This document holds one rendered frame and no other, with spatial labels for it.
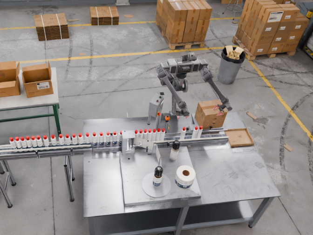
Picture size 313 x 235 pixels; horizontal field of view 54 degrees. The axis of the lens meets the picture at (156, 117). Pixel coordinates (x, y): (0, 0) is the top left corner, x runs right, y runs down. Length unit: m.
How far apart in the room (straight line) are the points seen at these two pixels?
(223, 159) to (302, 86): 3.58
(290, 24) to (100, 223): 5.36
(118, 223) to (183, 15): 4.35
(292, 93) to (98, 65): 3.85
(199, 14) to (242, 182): 4.09
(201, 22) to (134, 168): 4.20
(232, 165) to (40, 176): 2.55
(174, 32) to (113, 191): 4.25
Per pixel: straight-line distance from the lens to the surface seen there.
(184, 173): 3.36
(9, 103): 4.47
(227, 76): 6.12
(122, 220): 3.86
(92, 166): 3.52
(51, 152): 3.65
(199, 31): 6.95
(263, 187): 3.71
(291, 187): 4.99
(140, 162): 3.48
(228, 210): 4.13
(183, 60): 3.82
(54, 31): 7.03
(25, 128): 5.18
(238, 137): 4.07
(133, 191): 3.27
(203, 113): 3.83
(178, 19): 6.62
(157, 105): 3.27
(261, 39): 6.93
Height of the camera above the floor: 3.67
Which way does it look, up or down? 45 degrees down
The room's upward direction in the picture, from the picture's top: 8 degrees clockwise
